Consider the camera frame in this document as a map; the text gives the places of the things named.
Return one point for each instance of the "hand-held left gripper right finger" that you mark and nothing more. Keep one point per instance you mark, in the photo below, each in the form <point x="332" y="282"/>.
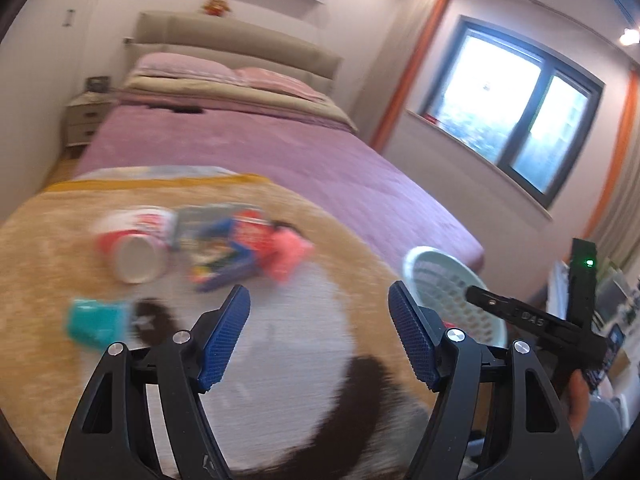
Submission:
<point x="415" y="340"/>

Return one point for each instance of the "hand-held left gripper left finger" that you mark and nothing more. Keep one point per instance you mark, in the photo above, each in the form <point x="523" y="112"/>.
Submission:
<point x="222" y="340"/>

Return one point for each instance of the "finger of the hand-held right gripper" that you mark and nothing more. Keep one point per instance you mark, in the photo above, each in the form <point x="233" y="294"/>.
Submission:
<point x="530" y="317"/>

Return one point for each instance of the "teal plastic basket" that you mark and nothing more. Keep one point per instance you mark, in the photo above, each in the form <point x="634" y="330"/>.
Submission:
<point x="450" y="285"/>

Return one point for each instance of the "colourful snack box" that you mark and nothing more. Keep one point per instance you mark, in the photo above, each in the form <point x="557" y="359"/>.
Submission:
<point x="225" y="255"/>

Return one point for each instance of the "red paper cup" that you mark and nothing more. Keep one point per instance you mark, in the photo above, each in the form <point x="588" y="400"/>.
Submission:
<point x="135" y="260"/>

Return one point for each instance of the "teal packet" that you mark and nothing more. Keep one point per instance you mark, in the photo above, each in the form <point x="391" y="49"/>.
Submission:
<point x="95" y="320"/>

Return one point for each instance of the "person's right hand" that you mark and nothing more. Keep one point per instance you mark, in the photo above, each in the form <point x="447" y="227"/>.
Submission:
<point x="577" y="402"/>

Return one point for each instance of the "light blue desk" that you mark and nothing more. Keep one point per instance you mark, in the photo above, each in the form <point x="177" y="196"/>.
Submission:
<point x="615" y="292"/>

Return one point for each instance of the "tan printed blanket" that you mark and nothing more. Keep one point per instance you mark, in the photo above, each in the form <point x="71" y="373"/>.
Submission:
<point x="310" y="310"/>

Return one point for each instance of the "beige and orange curtain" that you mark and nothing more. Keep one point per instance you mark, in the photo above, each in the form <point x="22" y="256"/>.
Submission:
<point x="620" y="185"/>
<point x="400" y="60"/>

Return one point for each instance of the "white window sill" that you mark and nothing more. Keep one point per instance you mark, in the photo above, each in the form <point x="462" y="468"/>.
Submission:
<point x="480" y="165"/>

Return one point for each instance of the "bed with purple cover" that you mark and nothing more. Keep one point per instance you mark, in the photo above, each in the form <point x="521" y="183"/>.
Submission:
<point x="275" y="160"/>

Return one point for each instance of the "dark framed window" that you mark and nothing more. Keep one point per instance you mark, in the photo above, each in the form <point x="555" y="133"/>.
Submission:
<point x="490" y="85"/>

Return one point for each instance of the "red item on sill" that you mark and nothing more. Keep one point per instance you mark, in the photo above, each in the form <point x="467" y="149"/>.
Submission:
<point x="433" y="119"/>

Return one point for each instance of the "dark object on bed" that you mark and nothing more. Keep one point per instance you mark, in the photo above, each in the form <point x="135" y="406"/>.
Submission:
<point x="182" y="109"/>

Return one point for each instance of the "folded beige quilt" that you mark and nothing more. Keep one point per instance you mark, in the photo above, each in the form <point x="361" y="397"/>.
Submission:
<point x="225" y="97"/>

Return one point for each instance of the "ceiling light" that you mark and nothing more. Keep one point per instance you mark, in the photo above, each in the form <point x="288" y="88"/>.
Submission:
<point x="629" y="35"/>

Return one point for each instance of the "pink pillow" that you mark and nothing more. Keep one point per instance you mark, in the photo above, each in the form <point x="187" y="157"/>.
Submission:
<point x="275" y="82"/>

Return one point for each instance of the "white nightstand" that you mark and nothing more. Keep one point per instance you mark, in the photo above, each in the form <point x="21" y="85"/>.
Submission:
<point x="82" y="115"/>

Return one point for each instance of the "purple pillow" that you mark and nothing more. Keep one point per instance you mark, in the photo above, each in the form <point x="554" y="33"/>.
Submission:
<point x="185" y="66"/>

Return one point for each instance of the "dark box on nightstand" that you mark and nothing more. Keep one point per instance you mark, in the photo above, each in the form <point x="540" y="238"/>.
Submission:
<point x="98" y="83"/>

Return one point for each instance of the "beige padded headboard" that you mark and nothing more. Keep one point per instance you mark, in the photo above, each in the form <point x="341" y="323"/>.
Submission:
<point x="225" y="35"/>

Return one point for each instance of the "brown plush toy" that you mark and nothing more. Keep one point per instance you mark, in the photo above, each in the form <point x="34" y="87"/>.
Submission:
<point x="215" y="7"/>

